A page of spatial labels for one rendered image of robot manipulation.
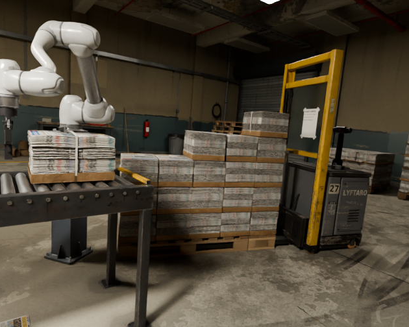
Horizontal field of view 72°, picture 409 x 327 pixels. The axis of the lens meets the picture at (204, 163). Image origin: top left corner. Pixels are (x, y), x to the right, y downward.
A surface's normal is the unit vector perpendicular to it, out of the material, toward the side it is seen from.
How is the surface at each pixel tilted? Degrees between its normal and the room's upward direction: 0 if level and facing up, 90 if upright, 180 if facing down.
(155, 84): 90
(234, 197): 90
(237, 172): 90
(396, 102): 90
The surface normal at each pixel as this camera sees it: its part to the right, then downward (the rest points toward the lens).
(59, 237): -0.29, 0.11
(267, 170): 0.32, 0.15
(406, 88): -0.80, 0.02
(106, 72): 0.59, 0.15
